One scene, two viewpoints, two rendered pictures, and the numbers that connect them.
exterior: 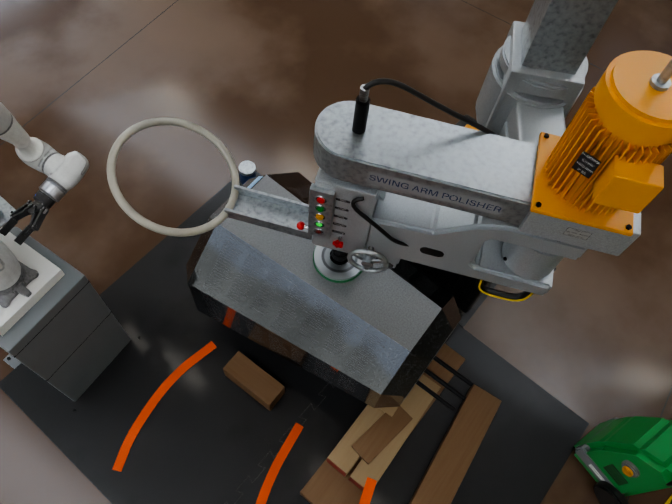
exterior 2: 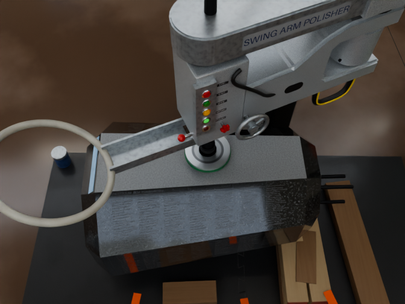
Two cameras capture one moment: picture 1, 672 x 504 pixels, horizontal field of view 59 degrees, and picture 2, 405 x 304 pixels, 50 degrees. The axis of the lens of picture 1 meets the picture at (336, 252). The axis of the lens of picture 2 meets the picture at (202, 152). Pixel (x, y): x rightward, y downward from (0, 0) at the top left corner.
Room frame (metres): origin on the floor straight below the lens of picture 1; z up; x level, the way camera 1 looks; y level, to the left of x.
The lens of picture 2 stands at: (0.25, 0.57, 2.60)
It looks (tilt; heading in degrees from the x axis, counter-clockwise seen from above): 59 degrees down; 328
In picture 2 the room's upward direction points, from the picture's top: straight up
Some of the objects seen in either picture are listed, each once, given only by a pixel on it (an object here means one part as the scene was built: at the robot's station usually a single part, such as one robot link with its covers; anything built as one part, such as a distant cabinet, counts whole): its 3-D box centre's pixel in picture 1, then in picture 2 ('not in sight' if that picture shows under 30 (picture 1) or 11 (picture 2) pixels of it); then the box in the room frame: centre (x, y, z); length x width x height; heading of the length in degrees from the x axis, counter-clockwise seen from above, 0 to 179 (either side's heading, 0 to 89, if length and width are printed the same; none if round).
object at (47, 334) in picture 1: (48, 321); not in sight; (0.84, 1.26, 0.40); 0.50 x 0.50 x 0.80; 63
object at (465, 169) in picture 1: (468, 174); (302, 0); (1.09, -0.36, 1.60); 0.96 x 0.25 x 0.17; 82
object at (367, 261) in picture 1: (370, 252); (248, 120); (1.00, -0.12, 1.18); 0.15 x 0.10 x 0.15; 82
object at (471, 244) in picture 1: (456, 232); (298, 63); (1.07, -0.40, 1.28); 0.74 x 0.23 x 0.49; 82
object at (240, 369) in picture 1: (254, 380); (190, 294); (0.78, 0.32, 0.07); 0.30 x 0.12 x 0.12; 60
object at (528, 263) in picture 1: (537, 242); (354, 34); (1.05, -0.67, 1.32); 0.19 x 0.19 x 0.20
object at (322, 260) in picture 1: (339, 256); (207, 150); (1.14, -0.02, 0.85); 0.21 x 0.21 x 0.01
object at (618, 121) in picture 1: (616, 144); not in sight; (1.03, -0.67, 1.88); 0.31 x 0.28 x 0.40; 172
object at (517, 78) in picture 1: (528, 91); not in sight; (1.70, -0.65, 1.36); 0.35 x 0.35 x 0.41
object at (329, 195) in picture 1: (321, 212); (204, 108); (1.03, 0.07, 1.35); 0.08 x 0.03 x 0.28; 82
